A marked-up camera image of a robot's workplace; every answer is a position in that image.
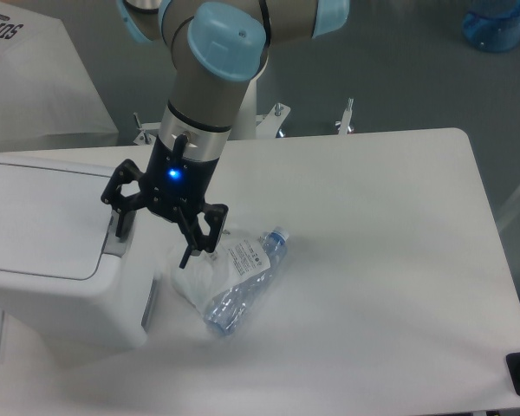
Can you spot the crushed clear plastic bottle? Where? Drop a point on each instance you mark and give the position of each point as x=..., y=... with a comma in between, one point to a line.
x=252, y=263

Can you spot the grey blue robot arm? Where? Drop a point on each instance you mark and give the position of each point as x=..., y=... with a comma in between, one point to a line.
x=217, y=49

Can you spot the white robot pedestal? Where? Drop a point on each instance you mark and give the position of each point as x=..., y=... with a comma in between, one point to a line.
x=248, y=124

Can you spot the white push-button trash can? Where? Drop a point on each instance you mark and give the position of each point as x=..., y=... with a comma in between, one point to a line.
x=63, y=270

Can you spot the clear bag with white contents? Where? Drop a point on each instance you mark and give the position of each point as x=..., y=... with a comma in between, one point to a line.
x=200, y=279

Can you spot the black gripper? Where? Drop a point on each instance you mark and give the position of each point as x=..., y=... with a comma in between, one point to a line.
x=177, y=182

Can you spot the blue translucent water jug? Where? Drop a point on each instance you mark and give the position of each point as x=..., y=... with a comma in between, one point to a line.
x=492, y=26

